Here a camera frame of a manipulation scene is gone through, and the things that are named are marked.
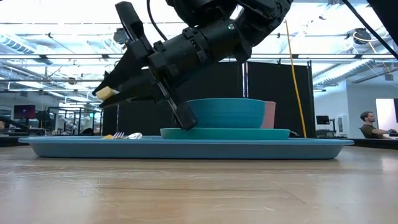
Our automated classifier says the yellow hanging cable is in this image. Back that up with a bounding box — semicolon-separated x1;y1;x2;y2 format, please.
284;18;308;139

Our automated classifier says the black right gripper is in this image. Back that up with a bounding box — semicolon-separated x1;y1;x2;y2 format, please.
91;0;253;131

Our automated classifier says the pink plastic cup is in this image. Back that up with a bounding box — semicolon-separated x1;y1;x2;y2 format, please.
260;100;277;129

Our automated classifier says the black ceiling spotlight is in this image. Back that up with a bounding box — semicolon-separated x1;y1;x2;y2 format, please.
113;27;129;45
353;27;373;45

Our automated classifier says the small black monitor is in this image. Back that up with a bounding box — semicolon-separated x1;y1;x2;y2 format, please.
315;114;331;126

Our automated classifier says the person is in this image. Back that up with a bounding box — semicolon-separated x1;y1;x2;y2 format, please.
359;111;398;139

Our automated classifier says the black partition screen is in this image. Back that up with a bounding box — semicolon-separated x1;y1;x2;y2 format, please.
102;60;315;138

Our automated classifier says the green plastic plate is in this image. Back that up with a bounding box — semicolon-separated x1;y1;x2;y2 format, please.
159;127;292;141

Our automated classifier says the blue plastic bowl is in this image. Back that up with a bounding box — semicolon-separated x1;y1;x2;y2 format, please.
185;98;267;129

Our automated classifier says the blue plastic tray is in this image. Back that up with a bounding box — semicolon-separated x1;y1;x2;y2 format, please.
17;135;355;161

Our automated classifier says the monitor with red screen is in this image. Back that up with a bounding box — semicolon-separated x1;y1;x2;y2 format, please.
13;105;37;121

